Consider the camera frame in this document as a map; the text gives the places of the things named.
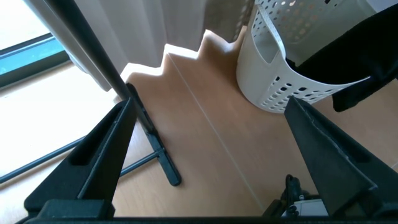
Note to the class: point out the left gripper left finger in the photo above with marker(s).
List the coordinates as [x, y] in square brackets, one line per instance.
[102, 174]

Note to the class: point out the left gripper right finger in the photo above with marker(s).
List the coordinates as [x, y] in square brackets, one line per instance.
[335, 174]

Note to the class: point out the black garment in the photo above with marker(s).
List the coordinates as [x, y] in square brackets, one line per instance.
[351, 56]

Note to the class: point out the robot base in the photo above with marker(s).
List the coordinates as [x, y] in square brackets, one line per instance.
[308, 208]

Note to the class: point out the white laundry basket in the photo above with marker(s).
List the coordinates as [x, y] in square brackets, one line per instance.
[255, 77]

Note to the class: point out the black clothes rack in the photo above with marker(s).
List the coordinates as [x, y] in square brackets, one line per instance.
[90, 46]

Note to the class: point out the window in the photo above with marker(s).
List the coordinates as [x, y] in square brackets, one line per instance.
[28, 56]

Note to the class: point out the beige curtain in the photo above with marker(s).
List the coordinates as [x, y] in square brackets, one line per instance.
[149, 28]

